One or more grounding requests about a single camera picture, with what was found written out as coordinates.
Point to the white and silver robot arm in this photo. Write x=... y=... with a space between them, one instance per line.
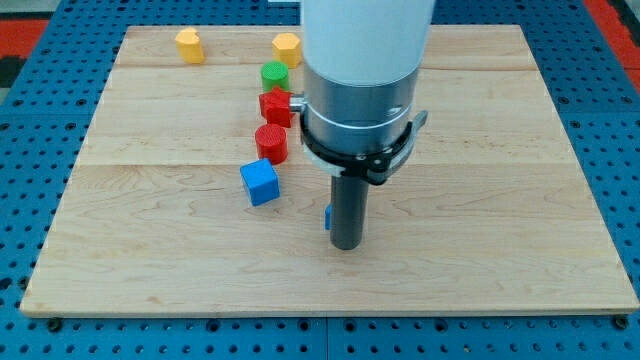
x=361 y=60

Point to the blue triangle block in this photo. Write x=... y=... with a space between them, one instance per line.
x=327 y=217

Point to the blue cube block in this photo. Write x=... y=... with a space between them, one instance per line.
x=260 y=181

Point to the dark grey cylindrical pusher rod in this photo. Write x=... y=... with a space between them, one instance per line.
x=348 y=200

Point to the red cylinder block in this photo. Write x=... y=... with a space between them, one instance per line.
x=271 y=143

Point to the red star block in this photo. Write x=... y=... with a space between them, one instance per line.
x=275 y=107

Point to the green cylinder block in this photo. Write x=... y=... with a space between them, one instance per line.
x=274 y=74

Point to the yellow hexagon block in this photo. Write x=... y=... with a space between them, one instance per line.
x=287 y=48

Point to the light wooden board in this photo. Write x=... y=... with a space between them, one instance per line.
x=491 y=215

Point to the yellow heart block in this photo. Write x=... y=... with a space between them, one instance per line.
x=189 y=46

